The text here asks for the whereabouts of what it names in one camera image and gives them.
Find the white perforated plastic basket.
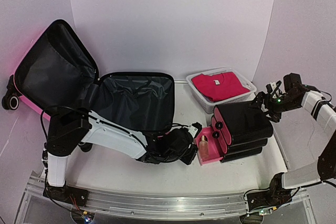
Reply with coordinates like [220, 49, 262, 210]
[186, 67, 257, 114]

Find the pink and black drawer organizer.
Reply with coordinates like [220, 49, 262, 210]
[195, 101, 274, 165]

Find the red garment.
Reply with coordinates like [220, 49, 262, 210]
[191, 72, 249, 102]

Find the pink hard-shell kids suitcase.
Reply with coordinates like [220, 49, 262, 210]
[1, 19, 176, 154]

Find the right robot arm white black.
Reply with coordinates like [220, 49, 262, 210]
[244, 73, 335, 210]

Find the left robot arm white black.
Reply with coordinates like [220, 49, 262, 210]
[40, 105, 202, 202]

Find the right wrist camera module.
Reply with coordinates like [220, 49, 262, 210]
[266, 80, 282, 99]

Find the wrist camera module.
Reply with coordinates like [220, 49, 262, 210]
[188, 122, 203, 138]
[266, 80, 282, 99]

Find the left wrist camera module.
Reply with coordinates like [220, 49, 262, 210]
[188, 122, 203, 138]

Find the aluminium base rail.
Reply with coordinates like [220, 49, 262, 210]
[23, 171, 308, 216]

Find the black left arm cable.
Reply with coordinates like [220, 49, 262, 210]
[39, 105, 90, 143]

